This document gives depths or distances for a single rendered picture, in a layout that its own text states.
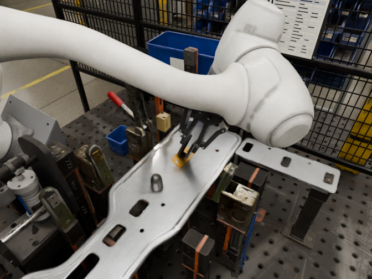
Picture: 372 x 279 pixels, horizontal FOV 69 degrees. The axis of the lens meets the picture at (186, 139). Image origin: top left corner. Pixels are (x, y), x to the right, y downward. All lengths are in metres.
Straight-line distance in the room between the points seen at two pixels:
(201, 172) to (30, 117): 0.73
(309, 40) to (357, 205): 0.65
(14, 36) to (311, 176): 0.75
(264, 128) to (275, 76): 0.08
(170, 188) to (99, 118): 0.90
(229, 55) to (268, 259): 0.69
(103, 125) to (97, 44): 1.03
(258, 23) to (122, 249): 0.53
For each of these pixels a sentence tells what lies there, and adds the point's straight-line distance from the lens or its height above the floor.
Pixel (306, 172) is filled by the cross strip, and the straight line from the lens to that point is 0.84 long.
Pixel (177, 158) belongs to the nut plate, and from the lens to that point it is 0.78.
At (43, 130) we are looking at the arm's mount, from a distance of 1.14.
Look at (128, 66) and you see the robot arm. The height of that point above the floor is 1.38.
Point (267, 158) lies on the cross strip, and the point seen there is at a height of 1.00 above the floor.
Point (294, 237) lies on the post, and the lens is 1.05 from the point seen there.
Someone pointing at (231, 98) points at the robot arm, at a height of 1.35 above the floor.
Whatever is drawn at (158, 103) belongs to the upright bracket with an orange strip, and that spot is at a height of 1.10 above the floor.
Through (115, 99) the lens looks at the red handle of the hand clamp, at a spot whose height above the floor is 1.13.
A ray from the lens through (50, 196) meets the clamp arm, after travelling 0.67.
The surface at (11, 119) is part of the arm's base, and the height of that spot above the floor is 0.93.
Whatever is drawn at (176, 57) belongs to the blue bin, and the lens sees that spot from 1.10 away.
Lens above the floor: 1.57
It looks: 41 degrees down
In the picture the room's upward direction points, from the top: straight up
